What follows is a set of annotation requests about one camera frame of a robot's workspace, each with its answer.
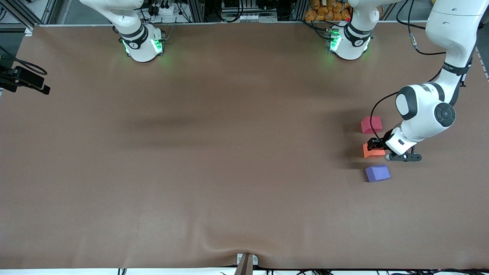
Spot orange foam block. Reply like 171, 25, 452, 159
363, 143, 387, 159

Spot red foam block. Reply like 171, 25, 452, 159
361, 116, 382, 134

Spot purple foam block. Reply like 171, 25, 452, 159
365, 164, 391, 183

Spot orange objects pile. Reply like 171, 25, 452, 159
304, 0, 353, 22

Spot white power strip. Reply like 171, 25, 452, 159
148, 3, 177, 16

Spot large table cover mat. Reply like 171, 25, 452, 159
0, 21, 489, 270

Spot white terminal block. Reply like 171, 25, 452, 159
236, 13, 268, 23

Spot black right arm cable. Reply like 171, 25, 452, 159
0, 46, 48, 76

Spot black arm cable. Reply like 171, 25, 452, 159
369, 0, 479, 142
0, 46, 48, 76

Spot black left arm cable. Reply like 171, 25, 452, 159
369, 0, 479, 142

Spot aluminium frame profile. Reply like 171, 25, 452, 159
0, 0, 36, 37

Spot grey metal mount bracket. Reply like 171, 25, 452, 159
234, 253, 259, 275

